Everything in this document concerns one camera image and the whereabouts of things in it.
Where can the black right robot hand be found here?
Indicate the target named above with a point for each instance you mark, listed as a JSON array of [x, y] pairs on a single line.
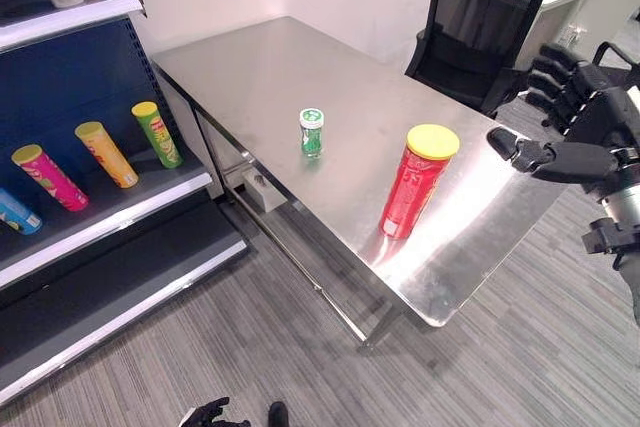
[[575, 157]]

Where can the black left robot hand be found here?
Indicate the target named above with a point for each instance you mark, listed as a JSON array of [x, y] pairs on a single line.
[[206, 414]]

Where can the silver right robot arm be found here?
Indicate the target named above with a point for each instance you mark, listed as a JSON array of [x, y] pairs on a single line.
[[617, 227]]

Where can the dark robot foot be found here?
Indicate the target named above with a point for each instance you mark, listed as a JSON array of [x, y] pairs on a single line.
[[278, 414]]

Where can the black office chair armrest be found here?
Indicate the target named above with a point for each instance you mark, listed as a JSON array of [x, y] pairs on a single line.
[[612, 53]]

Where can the white desk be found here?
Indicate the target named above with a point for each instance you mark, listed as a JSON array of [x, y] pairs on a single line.
[[550, 12]]

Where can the black mesh office chair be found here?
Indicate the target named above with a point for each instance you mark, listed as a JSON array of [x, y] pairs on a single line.
[[472, 42]]

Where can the red chip can yellow lid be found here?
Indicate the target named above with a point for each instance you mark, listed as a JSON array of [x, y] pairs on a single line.
[[414, 182]]

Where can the stainless steel table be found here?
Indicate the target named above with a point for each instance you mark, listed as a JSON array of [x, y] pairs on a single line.
[[360, 157]]

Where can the blue and grey store shelf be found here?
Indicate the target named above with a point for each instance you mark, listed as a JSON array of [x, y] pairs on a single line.
[[100, 197]]

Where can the small green gum bottle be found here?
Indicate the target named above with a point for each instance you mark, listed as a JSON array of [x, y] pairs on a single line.
[[312, 133]]

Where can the blue chip can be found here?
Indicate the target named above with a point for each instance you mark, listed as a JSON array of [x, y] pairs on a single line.
[[17, 214]]

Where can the orange chip can yellow lid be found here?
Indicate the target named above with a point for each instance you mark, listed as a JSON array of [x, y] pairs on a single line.
[[107, 154]]

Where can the pink chip can yellow lid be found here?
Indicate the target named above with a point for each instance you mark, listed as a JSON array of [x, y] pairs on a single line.
[[50, 177]]

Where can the green chip can yellow lid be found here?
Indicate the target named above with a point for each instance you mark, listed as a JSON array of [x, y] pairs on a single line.
[[157, 134]]

